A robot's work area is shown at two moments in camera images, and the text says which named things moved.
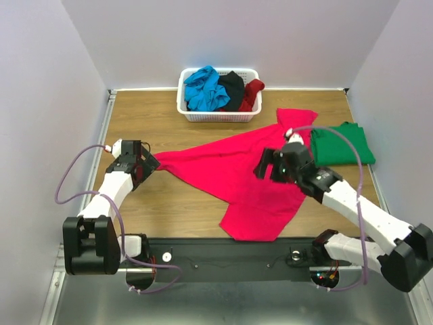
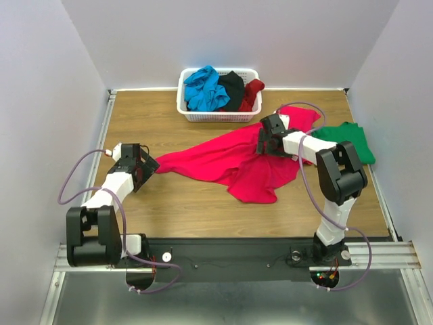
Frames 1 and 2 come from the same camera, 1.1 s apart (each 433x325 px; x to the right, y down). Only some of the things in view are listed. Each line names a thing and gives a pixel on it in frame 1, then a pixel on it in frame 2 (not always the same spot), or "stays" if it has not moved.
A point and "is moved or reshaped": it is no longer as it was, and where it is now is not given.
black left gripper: [150, 164] stays
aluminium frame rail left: [101, 139] stays
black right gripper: [275, 166] to [267, 143]
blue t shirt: [203, 92] stays
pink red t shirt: [224, 167] is moved or reshaped
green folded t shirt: [331, 148] stays
